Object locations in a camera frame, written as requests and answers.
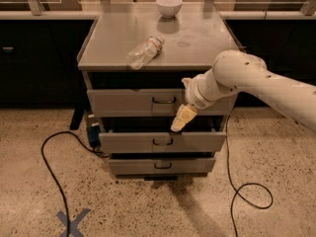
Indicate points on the blue tape cross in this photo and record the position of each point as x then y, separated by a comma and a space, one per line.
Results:
72, 226

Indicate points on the grey middle drawer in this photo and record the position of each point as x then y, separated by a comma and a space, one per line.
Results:
170, 142

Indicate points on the blue power box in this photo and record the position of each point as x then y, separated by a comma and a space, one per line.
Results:
93, 130

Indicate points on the grey bottom drawer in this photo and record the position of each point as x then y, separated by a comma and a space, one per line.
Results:
161, 166

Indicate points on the grey drawer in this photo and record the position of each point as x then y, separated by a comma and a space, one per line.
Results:
170, 142
124, 103
161, 166

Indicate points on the dark counter with white top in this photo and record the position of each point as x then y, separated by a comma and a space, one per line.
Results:
38, 66

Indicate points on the grey metal drawer cabinet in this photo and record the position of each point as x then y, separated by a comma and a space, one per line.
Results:
192, 40

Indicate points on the grey top drawer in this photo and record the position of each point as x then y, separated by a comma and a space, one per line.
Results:
124, 103

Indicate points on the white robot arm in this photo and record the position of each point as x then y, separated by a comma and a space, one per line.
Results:
234, 72

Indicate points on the clear plastic water bottle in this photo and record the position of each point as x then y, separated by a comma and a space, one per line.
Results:
145, 52

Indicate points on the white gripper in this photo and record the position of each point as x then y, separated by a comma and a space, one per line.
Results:
192, 95

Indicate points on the white ceramic bowl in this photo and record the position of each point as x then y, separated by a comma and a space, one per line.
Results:
169, 8

